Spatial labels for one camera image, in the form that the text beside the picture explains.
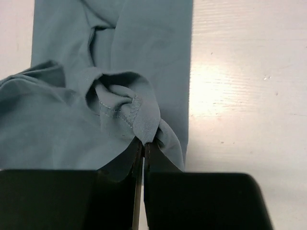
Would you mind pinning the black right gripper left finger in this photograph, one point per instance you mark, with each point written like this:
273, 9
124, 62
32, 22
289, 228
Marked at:
104, 199

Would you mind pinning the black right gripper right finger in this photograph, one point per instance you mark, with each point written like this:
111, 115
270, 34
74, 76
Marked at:
176, 200

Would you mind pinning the teal blue t-shirt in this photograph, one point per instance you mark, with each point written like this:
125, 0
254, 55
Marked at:
103, 72

